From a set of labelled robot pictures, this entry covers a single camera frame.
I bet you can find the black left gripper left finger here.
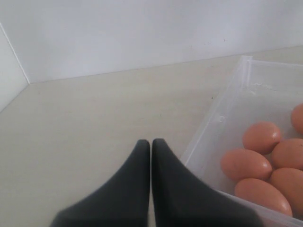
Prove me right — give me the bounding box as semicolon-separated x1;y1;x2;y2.
51;140;151;227

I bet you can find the clear plastic storage box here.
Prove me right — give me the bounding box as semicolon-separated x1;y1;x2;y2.
180;56;303;227

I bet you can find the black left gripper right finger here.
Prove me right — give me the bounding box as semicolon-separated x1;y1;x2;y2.
152;139;263;227

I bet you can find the brown egg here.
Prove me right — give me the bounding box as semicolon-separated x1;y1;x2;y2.
220;148;273;182
269;168;303;217
291;104;303;134
242;122;282;155
234;178;293;217
271;138;303;170

